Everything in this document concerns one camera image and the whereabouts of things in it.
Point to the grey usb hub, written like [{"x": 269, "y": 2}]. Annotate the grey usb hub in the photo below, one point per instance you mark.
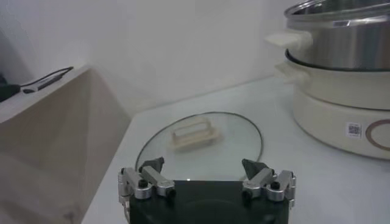
[{"x": 42, "y": 84}]

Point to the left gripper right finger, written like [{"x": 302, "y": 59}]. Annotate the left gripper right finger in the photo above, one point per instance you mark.
[{"x": 262, "y": 179}]

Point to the white side table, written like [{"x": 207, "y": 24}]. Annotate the white side table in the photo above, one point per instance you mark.
[{"x": 39, "y": 100}]

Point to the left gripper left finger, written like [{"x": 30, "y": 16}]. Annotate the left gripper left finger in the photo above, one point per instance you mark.
[{"x": 152, "y": 179}]

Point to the black computer mouse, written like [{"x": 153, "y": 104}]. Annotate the black computer mouse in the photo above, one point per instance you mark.
[{"x": 7, "y": 91}]

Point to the stainless steel steamer basket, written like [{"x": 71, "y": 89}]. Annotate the stainless steel steamer basket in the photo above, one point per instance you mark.
[{"x": 344, "y": 42}]

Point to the cream electric cooker base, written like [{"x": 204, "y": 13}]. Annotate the cream electric cooker base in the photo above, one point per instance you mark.
[{"x": 332, "y": 100}]

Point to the round glass pot lid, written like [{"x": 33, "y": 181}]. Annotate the round glass pot lid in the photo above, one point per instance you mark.
[{"x": 213, "y": 152}]

